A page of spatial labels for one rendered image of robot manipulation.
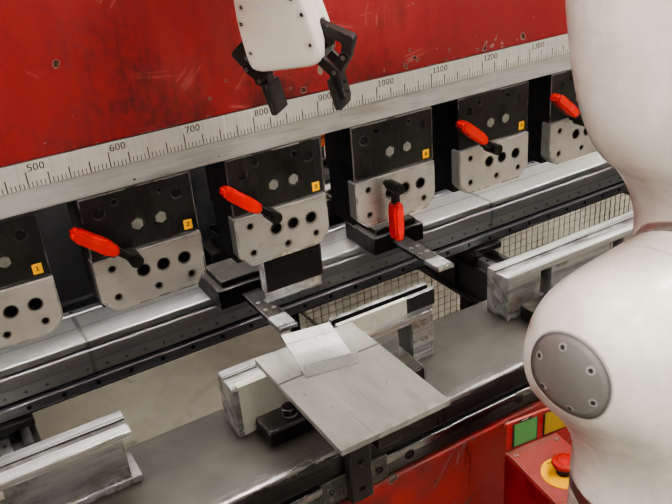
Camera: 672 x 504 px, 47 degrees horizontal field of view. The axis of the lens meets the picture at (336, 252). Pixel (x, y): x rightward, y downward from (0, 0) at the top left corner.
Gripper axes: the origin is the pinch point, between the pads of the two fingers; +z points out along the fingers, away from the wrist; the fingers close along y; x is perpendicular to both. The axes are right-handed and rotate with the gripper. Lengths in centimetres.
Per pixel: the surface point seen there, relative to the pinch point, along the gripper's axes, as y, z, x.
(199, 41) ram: -13.5, -9.0, 0.5
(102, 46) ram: -19.4, -12.9, -9.3
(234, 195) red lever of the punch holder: -12.8, 10.4, -4.6
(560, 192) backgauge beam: 3, 63, 84
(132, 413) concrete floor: -150, 133, 55
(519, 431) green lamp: 12, 66, 12
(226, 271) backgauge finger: -38, 37, 14
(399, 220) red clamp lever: -1.1, 27.0, 15.4
